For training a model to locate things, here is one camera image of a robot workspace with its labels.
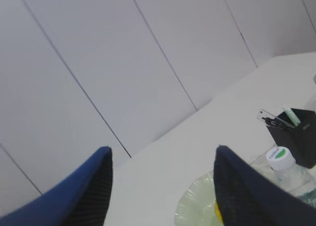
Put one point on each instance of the clear water bottle green label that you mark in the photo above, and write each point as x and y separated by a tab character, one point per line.
291	177

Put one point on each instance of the black square pen holder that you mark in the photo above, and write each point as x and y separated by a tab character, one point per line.
300	140

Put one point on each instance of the teal utility knife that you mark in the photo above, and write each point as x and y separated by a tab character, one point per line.
291	115

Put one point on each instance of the black pen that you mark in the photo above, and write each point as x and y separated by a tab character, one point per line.
274	123

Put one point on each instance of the pale green wavy glass plate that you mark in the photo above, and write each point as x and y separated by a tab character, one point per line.
196	207

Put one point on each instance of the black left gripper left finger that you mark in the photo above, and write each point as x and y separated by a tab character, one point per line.
81	199

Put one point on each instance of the clear plastic ruler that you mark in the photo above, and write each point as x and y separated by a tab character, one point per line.
263	113

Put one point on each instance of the yellow pear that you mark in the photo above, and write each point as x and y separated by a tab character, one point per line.
217	212

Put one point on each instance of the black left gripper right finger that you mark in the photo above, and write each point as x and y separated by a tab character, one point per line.
246	198

